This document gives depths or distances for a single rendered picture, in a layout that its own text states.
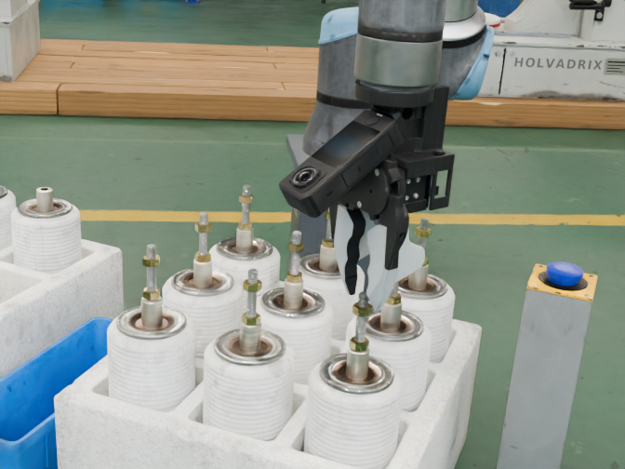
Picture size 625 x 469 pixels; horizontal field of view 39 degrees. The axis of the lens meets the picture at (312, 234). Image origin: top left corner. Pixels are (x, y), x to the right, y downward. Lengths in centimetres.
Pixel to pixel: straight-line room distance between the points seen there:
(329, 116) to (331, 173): 65
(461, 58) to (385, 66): 59
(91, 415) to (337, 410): 27
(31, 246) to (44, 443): 32
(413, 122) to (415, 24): 10
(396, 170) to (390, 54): 10
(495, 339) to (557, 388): 53
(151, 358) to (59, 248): 38
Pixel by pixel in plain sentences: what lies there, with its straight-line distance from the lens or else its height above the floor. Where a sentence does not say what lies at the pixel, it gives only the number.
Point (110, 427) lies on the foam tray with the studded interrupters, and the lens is 98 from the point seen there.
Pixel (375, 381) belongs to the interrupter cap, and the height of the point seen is 25.
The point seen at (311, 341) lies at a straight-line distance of 101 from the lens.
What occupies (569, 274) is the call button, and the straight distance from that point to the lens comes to 100.
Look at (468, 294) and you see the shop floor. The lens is 171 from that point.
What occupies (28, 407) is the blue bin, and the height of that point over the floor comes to 6.
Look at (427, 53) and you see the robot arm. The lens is 77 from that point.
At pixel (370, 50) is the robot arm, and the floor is 58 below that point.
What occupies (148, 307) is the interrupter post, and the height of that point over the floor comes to 28.
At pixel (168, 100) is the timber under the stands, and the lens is 279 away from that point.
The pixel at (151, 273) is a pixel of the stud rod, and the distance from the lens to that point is 96.
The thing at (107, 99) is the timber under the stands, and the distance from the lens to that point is 280.
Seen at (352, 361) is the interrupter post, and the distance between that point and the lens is 88.
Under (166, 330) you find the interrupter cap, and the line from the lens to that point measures 96.
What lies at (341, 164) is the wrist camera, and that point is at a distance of 76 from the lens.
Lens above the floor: 71
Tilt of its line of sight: 22 degrees down
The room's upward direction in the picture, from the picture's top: 4 degrees clockwise
